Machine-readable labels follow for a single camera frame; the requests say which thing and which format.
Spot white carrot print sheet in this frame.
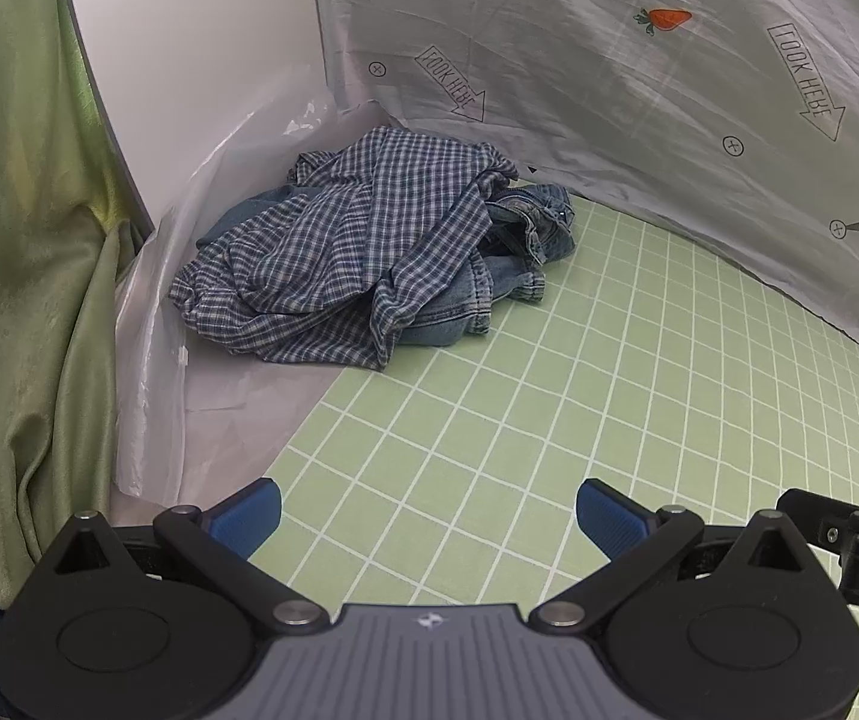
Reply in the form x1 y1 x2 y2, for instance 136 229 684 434
307 0 859 376

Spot clear plastic sheet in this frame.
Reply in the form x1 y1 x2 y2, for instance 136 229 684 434
110 86 400 507

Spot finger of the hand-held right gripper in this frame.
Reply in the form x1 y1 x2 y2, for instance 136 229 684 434
776 488 859 550

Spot blue denim garment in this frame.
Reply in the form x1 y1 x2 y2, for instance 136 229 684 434
196 184 578 350

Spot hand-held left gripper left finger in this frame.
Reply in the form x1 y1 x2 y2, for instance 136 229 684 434
43 477 329 628

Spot white backdrop board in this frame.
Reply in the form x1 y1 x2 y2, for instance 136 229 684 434
50 0 378 237

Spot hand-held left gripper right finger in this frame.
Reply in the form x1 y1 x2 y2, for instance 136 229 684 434
532 477 821 629

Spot blue plaid shirt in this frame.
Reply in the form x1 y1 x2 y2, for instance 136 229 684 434
169 126 520 372

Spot green curtain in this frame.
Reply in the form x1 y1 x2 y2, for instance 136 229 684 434
0 0 156 608

